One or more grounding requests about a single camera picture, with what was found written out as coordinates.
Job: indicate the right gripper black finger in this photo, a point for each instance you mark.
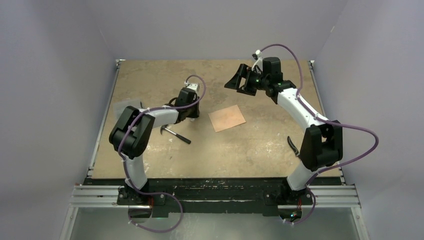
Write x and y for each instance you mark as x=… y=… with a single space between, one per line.
x=248 y=89
x=235 y=82

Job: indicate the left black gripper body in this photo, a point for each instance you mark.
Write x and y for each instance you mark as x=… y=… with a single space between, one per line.
x=193 y=111

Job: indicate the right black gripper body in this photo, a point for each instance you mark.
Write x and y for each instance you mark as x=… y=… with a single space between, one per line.
x=256 y=81

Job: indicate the brown envelope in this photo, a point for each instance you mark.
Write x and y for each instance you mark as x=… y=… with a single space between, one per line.
x=226 y=118

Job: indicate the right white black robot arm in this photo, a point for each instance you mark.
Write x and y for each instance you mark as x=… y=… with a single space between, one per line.
x=322 y=144

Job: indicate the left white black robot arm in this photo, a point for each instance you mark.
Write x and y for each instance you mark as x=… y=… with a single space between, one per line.
x=131 y=133

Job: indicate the small black hammer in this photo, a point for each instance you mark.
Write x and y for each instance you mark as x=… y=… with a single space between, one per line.
x=164 y=128

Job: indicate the clear plastic organizer box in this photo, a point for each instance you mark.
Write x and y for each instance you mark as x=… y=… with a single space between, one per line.
x=119 y=107

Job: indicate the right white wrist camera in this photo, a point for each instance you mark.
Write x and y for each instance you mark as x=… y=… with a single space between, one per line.
x=257 y=66

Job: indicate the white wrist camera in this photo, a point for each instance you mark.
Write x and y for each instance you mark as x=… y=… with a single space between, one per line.
x=257 y=66
x=193 y=86

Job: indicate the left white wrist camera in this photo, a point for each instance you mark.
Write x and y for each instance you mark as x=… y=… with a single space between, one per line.
x=193 y=86

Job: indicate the black handled pliers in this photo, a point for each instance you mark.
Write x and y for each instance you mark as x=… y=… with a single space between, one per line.
x=293 y=147

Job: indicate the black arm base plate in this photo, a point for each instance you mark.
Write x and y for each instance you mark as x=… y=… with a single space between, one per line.
x=268 y=196

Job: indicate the aluminium frame rail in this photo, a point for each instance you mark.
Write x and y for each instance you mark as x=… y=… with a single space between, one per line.
x=93 y=196

